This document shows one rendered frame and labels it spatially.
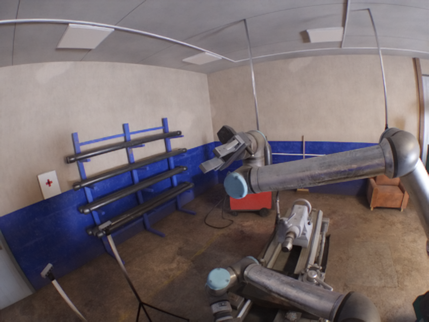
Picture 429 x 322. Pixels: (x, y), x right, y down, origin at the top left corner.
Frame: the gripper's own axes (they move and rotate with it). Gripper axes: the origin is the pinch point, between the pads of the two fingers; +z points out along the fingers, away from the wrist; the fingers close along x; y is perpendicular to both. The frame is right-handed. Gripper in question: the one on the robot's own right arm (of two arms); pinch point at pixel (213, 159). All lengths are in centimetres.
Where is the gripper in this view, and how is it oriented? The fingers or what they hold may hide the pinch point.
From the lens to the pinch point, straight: 53.0
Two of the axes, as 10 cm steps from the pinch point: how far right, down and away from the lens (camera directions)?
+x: -5.6, 6.1, 5.6
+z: -5.4, 2.5, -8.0
